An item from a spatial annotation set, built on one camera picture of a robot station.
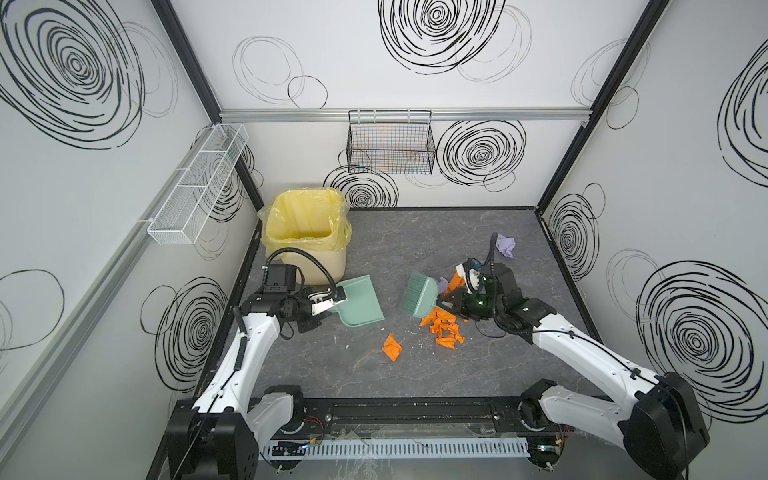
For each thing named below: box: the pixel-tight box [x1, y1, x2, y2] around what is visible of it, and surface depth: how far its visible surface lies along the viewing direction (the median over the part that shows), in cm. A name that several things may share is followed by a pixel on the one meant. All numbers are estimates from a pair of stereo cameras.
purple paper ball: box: [496, 234, 516, 258], surface depth 107 cm
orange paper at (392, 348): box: [382, 333, 402, 362], surface depth 86 cm
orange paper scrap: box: [420, 307, 466, 349], surface depth 89 cm
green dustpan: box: [330, 275, 385, 327], surface depth 88 cm
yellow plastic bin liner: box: [257, 187, 352, 257], surface depth 91 cm
